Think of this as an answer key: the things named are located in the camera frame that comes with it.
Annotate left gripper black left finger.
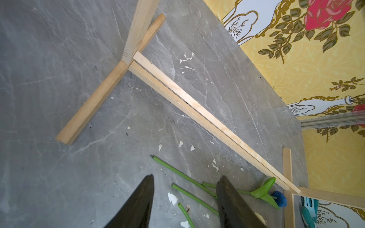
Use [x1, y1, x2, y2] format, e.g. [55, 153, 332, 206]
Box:
[105, 174, 155, 228]

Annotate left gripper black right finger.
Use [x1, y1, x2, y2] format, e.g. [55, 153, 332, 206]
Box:
[216, 176, 266, 228]

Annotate pink artificial tulip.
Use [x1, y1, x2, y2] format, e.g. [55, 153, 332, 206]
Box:
[150, 155, 217, 198]

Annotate yellow artificial tulip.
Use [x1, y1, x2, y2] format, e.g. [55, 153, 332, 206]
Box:
[178, 202, 195, 228]

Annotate white artificial tulip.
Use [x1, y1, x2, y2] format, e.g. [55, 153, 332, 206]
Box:
[171, 183, 219, 216]

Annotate teal garden fork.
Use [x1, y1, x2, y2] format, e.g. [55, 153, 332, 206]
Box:
[301, 197, 319, 218]

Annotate wooden clothes rack frame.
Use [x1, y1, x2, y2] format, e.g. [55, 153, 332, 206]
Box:
[55, 0, 365, 228]

